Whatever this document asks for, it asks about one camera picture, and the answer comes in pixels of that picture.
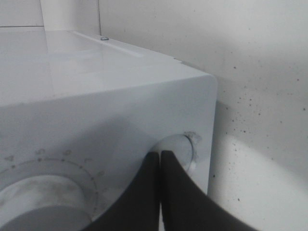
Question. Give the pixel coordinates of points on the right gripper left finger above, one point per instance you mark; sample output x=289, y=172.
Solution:
x=138, y=208

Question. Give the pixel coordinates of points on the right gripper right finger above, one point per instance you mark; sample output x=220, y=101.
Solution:
x=185, y=207

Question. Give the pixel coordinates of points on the round white door button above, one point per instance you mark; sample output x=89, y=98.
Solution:
x=181, y=146

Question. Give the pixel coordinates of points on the white timer knob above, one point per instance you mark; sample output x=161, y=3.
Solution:
x=43, y=203

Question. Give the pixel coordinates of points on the white microwave oven body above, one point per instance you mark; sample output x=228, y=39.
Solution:
x=89, y=109

